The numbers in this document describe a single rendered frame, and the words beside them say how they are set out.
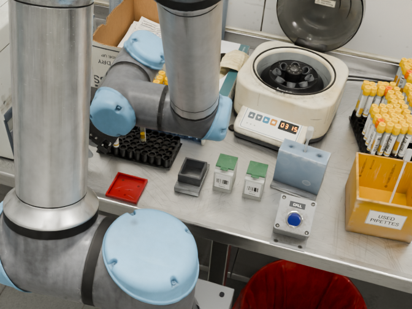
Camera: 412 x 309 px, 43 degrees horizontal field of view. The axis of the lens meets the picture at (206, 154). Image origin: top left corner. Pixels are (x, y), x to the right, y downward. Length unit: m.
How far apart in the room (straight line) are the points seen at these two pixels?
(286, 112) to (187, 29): 0.65
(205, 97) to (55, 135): 0.23
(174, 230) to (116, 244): 0.07
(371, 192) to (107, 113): 0.62
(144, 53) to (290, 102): 0.42
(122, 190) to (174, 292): 0.50
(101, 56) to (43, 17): 0.77
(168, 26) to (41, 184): 0.23
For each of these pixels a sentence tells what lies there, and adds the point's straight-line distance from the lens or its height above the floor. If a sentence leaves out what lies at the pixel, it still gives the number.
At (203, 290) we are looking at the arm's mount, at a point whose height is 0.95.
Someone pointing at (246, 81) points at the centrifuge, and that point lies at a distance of 1.23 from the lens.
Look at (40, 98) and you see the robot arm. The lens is 0.58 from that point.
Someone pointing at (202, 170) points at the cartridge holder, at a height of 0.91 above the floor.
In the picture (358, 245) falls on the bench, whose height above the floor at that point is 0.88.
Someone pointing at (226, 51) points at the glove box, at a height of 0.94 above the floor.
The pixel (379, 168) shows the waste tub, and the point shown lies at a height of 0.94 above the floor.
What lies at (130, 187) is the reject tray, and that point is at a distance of 1.12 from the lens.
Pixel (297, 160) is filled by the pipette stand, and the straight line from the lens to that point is 1.09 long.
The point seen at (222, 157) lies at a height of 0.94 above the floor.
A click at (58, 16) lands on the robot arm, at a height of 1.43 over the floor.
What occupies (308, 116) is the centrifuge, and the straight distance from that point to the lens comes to 1.20.
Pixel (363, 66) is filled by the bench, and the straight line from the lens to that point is 1.54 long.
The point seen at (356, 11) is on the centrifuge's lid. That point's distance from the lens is 1.39.
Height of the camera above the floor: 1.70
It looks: 44 degrees down
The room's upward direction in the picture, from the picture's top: 4 degrees clockwise
